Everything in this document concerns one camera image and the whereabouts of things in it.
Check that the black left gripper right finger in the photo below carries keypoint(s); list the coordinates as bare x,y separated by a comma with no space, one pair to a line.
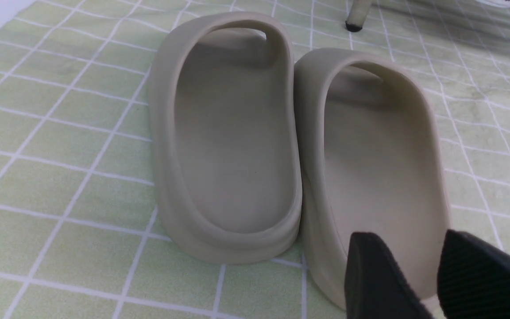
473,279

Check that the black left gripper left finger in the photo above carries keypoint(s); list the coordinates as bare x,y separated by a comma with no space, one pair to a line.
374,286

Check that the metal shoe rack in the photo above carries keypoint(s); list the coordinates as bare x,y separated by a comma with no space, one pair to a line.
357,15

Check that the tan slide slipper right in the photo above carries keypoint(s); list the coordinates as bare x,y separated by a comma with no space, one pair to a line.
370,162

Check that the tan slide slipper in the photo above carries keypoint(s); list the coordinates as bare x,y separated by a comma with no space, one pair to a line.
225,153
370,162

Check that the tan slide slipper left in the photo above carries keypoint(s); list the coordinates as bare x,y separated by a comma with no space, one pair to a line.
225,153

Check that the navy sneaker left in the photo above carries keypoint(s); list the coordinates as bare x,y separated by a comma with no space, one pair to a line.
496,3

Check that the green checkered floor mat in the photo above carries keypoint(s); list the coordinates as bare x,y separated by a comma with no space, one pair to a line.
80,237

